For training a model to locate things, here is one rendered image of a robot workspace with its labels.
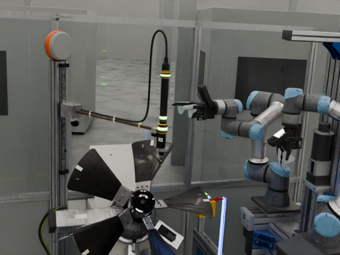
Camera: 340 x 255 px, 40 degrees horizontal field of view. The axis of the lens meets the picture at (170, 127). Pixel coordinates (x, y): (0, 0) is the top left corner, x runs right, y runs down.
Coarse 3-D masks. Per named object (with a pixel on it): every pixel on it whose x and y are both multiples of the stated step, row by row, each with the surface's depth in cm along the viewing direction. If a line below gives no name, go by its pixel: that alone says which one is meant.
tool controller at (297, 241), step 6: (288, 240) 179; (294, 240) 178; (300, 240) 177; (306, 240) 177; (276, 246) 178; (282, 246) 176; (288, 246) 175; (294, 246) 174; (300, 246) 174; (306, 246) 173; (312, 246) 172; (276, 252) 180; (282, 252) 174; (288, 252) 172; (294, 252) 171; (300, 252) 170; (306, 252) 170; (312, 252) 169; (318, 252) 168
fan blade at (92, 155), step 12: (84, 156) 219; (96, 156) 219; (84, 168) 219; (96, 168) 218; (108, 168) 218; (72, 180) 219; (84, 180) 219; (96, 180) 218; (108, 180) 218; (84, 192) 220; (96, 192) 220; (108, 192) 219
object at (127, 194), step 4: (120, 188) 219; (124, 188) 218; (120, 192) 219; (124, 192) 219; (128, 192) 219; (116, 196) 220; (120, 196) 220; (124, 196) 220; (128, 196) 219; (116, 200) 221; (120, 200) 221; (124, 200) 220; (120, 204) 221; (124, 204) 221
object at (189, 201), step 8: (184, 192) 235; (192, 192) 234; (200, 192) 235; (168, 200) 226; (176, 200) 226; (184, 200) 226; (192, 200) 227; (200, 200) 228; (176, 208) 219; (184, 208) 220; (192, 208) 222; (200, 208) 223; (208, 208) 225; (208, 216) 221
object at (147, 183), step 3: (138, 183) 228; (141, 183) 226; (144, 183) 225; (147, 183) 224; (150, 183) 223; (138, 186) 226; (144, 186) 224; (135, 189) 226; (138, 189) 226; (144, 189) 223; (147, 189) 222
